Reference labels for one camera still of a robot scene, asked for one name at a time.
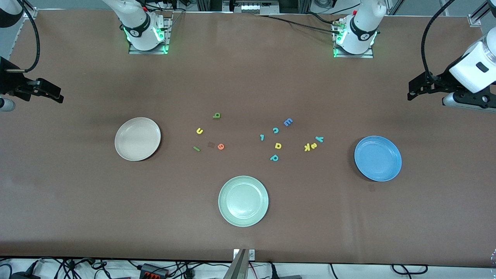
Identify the metal table corner bracket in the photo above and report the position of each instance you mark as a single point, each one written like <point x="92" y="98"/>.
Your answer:
<point x="476" y="19"/>
<point x="30" y="13"/>

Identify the grey control equipment box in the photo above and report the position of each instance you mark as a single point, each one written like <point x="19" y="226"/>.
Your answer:
<point x="250" y="7"/>

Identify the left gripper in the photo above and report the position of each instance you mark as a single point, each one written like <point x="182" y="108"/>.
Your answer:
<point x="440" y="78"/>

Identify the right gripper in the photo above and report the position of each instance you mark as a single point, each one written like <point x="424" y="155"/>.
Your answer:
<point x="8" y="82"/>

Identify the teal foam letter p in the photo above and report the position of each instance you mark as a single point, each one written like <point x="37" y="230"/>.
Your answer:
<point x="274" y="157"/>

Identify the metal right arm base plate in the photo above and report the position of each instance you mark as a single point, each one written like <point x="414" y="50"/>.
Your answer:
<point x="167" y="38"/>

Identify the blue foam letter E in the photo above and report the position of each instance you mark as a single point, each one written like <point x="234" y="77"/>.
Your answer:
<point x="288" y="122"/>

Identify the beige brown plate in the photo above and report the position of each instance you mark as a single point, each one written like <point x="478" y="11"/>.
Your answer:
<point x="137" y="138"/>

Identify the yellow foam letter k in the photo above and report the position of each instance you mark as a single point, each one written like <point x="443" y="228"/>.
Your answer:
<point x="307" y="147"/>

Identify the aluminium camera post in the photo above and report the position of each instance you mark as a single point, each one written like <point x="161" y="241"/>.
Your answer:
<point x="237" y="267"/>

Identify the pale green plate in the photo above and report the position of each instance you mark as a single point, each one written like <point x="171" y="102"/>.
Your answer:
<point x="243" y="201"/>

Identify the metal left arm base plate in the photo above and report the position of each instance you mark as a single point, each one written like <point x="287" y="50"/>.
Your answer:
<point x="370" y="54"/>

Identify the white post bracket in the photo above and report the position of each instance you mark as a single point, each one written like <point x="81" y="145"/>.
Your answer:
<point x="252" y="254"/>

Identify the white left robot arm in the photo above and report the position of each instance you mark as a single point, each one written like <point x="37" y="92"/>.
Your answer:
<point x="362" y="23"/>

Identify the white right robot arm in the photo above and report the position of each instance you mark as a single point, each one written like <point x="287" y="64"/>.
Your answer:
<point x="141" y="23"/>

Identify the blue plate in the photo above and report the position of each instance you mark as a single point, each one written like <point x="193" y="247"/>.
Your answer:
<point x="378" y="158"/>

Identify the black orange power strip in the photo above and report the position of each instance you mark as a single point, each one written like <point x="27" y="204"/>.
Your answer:
<point x="153" y="270"/>

